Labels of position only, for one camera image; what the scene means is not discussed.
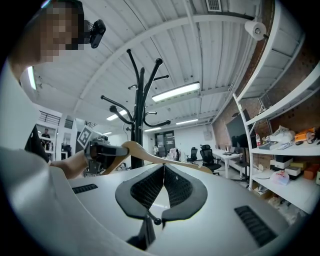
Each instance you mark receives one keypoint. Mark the white crumpled plastic bag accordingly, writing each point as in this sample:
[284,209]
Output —
[282,135]

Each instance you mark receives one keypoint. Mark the brown cardboard box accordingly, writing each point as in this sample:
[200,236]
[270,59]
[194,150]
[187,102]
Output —
[312,171]

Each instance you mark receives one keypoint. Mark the white paper towel roll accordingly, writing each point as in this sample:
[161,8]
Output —
[255,29]

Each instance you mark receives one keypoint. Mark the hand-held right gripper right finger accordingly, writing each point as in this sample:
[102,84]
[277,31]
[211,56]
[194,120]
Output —
[181,190]

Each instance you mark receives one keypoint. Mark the person's head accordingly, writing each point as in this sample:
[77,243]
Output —
[37,37]

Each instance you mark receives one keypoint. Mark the person's white shirt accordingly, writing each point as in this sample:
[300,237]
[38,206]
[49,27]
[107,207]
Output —
[15,130]

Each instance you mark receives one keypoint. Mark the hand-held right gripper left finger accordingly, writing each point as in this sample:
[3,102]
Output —
[143,190]

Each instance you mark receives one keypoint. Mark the white office desk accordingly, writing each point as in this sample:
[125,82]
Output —
[228,156]

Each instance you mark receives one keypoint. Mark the large black screen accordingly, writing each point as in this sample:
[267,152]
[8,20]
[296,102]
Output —
[236,130]

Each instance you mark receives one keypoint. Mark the grey flat book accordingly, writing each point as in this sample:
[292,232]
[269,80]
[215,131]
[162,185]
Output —
[270,145]

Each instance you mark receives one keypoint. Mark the person's left forearm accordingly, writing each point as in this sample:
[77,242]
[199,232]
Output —
[71,165]

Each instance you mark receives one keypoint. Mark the white metal shelf unit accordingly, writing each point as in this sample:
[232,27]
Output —
[287,190]

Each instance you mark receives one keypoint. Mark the long ceiling tube lamp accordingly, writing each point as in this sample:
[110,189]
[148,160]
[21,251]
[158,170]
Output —
[31,78]
[187,122]
[176,92]
[116,115]

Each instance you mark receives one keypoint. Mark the red-capped plastic bottle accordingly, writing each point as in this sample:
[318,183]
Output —
[258,140]

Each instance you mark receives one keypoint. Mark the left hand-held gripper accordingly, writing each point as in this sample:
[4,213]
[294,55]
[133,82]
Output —
[100,151]

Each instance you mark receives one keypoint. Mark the black coat rack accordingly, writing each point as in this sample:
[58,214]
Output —
[137,120]

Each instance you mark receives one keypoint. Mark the black office chair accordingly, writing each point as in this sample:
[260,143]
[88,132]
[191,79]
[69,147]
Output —
[208,156]
[193,153]

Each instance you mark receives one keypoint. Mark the ceiling air vent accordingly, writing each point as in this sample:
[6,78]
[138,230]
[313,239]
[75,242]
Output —
[214,5]

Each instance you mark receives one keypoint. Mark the wooden clothes hanger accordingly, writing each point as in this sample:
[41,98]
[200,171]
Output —
[147,155]

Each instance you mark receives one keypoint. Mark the white bag with red print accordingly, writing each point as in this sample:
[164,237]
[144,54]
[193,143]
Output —
[280,178]

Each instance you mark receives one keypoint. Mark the orange box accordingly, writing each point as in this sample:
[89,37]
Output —
[303,136]

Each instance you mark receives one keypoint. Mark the black head-mounted camera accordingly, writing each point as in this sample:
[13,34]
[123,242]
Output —
[97,32]

